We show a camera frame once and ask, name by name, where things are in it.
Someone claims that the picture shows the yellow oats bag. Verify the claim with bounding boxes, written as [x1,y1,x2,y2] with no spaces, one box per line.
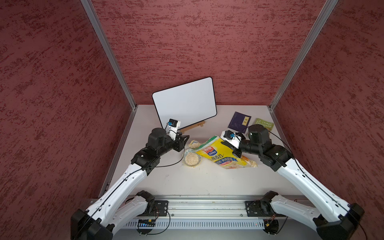
[189,136,258,170]

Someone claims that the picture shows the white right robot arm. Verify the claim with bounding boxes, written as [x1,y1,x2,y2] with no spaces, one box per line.
[221,125,365,240]

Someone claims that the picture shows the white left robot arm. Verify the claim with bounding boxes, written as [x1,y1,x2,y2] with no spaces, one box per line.
[71,128,190,240]

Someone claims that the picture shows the dark blue book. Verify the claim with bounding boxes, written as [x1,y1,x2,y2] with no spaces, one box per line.
[228,112,252,134]

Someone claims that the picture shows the wooden board stand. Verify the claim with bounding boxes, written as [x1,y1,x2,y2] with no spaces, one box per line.
[180,121,206,134]

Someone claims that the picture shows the green illustrated book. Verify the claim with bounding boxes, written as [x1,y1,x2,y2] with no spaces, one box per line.
[254,118,275,131]

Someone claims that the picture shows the perforated vent strip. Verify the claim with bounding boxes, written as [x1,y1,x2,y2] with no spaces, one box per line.
[122,219,265,230]

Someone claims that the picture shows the small circuit board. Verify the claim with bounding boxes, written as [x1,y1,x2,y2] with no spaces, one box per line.
[137,219,156,228]

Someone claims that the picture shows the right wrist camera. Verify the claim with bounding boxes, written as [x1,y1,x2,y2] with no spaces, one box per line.
[221,130,246,148]

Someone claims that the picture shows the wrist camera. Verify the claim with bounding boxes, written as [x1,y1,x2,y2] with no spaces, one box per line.
[165,119,181,141]
[221,130,246,148]

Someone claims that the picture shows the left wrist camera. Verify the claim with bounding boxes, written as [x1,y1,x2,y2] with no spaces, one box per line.
[165,119,181,141]

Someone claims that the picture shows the white board black frame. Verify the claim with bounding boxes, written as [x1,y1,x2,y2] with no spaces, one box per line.
[152,77,217,129]

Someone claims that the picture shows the aluminium frame rail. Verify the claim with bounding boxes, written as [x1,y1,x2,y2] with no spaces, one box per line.
[89,194,329,220]

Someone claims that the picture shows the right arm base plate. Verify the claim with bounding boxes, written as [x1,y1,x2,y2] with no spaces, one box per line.
[245,200,285,218]

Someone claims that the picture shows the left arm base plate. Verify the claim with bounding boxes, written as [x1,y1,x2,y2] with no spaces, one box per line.
[142,200,169,217]

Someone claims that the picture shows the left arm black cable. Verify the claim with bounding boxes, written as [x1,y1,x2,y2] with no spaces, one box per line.
[74,130,188,238]

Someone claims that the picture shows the right corner aluminium post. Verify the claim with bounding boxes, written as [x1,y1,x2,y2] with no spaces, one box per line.
[269,0,339,113]

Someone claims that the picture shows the corner aluminium post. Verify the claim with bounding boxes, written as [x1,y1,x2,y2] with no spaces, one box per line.
[269,0,339,113]
[81,0,137,111]

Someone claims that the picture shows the left corner aluminium post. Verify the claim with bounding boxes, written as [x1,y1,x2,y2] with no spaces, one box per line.
[81,0,137,111]

